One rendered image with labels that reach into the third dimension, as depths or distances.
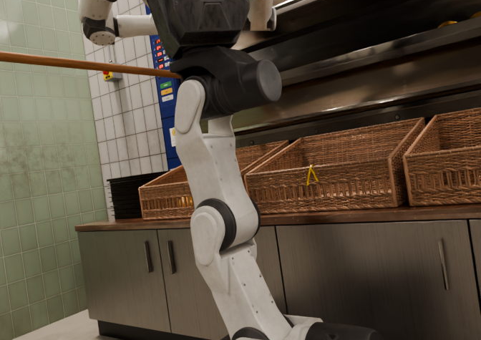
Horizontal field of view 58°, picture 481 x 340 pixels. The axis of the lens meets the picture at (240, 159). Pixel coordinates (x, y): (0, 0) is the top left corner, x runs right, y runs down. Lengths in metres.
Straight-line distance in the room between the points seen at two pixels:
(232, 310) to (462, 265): 0.62
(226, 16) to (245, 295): 0.72
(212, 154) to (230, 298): 0.39
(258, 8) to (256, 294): 0.88
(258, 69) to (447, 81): 0.93
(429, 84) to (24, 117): 2.20
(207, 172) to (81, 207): 1.89
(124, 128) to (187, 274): 1.31
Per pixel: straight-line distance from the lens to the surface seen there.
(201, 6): 1.13
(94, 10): 1.41
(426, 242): 1.33
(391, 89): 1.88
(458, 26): 1.86
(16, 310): 2.83
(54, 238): 2.90
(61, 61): 1.56
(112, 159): 2.99
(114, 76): 2.85
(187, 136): 1.18
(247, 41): 2.23
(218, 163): 1.17
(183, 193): 1.84
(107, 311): 2.33
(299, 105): 2.05
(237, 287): 1.19
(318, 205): 1.48
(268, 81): 1.10
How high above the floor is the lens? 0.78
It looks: level
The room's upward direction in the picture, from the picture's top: 8 degrees counter-clockwise
